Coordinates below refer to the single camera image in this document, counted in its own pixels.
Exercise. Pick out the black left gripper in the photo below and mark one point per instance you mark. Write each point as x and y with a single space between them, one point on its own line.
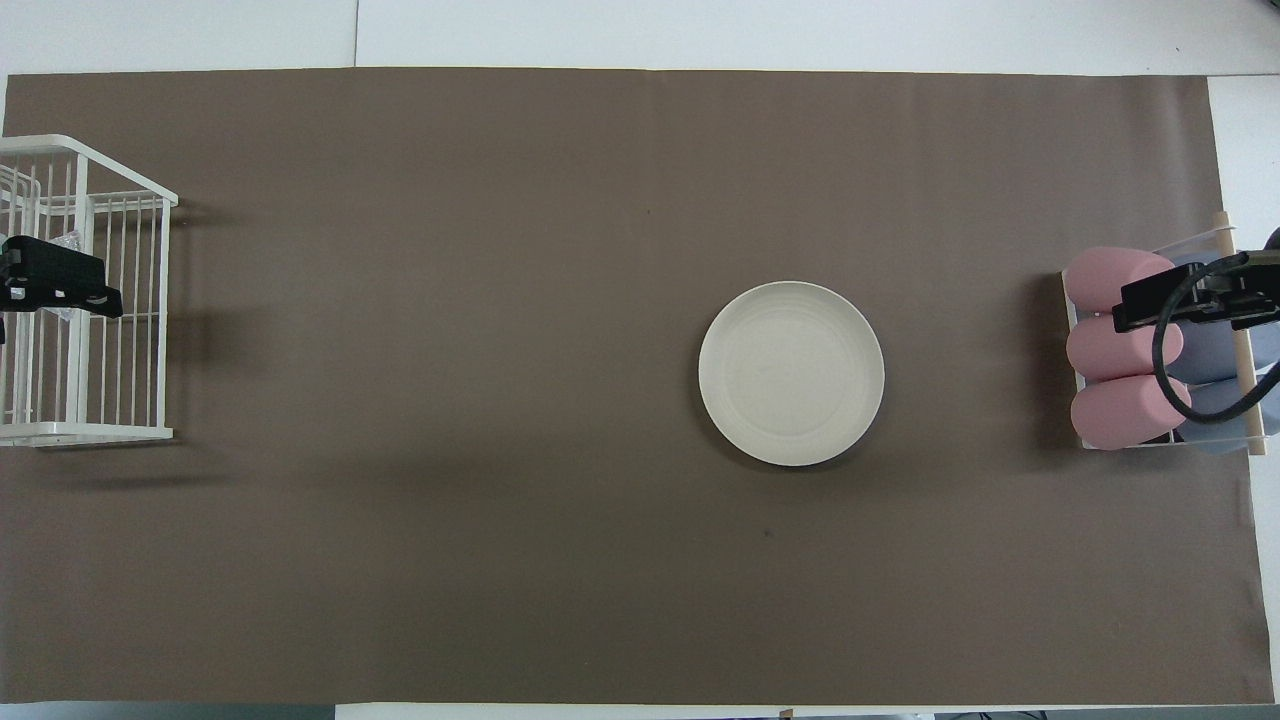
50 268

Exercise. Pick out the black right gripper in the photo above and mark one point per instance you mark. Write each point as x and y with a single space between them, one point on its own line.
1225 280

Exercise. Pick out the cream round plate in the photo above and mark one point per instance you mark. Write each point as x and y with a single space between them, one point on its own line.
790 373

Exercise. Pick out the pink cup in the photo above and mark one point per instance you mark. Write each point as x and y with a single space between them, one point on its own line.
1110 348
1125 412
1095 278

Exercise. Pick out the brown table mat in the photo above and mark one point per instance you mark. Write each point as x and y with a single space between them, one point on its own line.
500 350

